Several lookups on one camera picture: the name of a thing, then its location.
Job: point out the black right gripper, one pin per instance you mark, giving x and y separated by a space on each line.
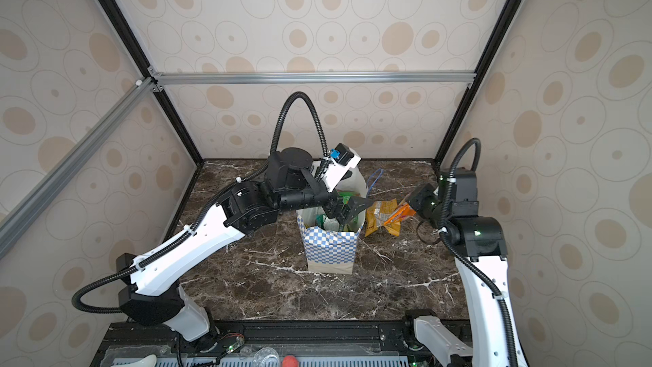
416 200

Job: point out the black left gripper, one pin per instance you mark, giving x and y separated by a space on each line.
344 211

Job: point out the yellow snack bag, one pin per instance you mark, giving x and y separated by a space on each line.
378 214

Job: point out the blue checkered paper bag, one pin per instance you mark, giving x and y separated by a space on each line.
330 247

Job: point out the green corn snack bag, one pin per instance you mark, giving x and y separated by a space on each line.
345 196

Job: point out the orange Foxs candy bag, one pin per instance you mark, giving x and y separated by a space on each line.
403 211

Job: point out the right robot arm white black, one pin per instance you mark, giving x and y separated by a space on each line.
481 257

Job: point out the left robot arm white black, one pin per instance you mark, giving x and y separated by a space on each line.
290 181

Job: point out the red emergency button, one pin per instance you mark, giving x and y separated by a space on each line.
290 361

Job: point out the clear plastic cup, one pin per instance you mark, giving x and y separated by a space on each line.
266 357

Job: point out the aluminium rail back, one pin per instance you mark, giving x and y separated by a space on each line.
321 77

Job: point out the aluminium rail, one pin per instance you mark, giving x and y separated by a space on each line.
32 206
321 77

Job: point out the black corner frame post right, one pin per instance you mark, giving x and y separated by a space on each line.
489 53

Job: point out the black corner frame post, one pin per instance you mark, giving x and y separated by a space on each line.
489 53
129 40

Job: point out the aluminium rail left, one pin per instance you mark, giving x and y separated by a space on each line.
32 206

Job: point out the black corner frame post left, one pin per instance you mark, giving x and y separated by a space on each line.
129 40

